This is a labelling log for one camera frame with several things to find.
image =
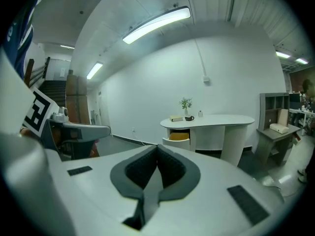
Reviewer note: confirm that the dark staircase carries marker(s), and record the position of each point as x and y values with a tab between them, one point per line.
55	92

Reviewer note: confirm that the stair railing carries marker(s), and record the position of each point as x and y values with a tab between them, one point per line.
37	72

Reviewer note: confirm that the white shelf unit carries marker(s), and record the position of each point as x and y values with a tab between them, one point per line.
304	118

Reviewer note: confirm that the white door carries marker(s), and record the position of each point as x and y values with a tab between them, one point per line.
103	109

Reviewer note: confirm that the white curved desk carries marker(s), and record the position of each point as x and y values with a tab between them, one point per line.
221	122

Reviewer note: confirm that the white vase with plant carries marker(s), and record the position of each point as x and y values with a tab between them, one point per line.
186	104

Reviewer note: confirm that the cream book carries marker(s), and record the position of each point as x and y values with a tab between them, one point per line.
176	118

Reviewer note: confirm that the brown wooden cabinet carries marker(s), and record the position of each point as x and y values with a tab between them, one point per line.
76	97

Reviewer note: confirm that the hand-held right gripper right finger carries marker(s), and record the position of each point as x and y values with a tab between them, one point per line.
177	173

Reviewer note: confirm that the black monitor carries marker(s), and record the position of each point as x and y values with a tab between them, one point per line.
294	101

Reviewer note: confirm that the beige box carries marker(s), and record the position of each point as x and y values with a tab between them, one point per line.
279	128

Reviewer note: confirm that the beige board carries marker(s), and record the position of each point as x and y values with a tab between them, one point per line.
283	117

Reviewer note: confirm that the grey desk with hutch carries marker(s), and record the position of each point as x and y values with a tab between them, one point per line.
275	136

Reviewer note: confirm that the long ceiling light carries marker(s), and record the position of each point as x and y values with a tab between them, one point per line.
301	61
67	47
157	23
282	54
94	70

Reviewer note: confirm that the ceiling pipe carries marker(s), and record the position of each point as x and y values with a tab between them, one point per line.
230	1

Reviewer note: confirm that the dark cup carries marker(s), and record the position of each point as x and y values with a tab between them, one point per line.
189	118

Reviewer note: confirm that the white drawer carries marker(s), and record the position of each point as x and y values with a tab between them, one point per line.
176	144

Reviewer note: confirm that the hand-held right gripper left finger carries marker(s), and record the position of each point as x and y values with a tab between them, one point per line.
137	173

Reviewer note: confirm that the small clear bottle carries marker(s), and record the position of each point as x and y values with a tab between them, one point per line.
200	113

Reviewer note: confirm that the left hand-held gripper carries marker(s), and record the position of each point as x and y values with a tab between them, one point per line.
81	131

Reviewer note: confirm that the white wall conduit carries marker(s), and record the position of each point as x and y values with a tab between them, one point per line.
200	55

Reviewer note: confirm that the person's blue shirt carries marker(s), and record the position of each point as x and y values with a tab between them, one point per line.
23	36

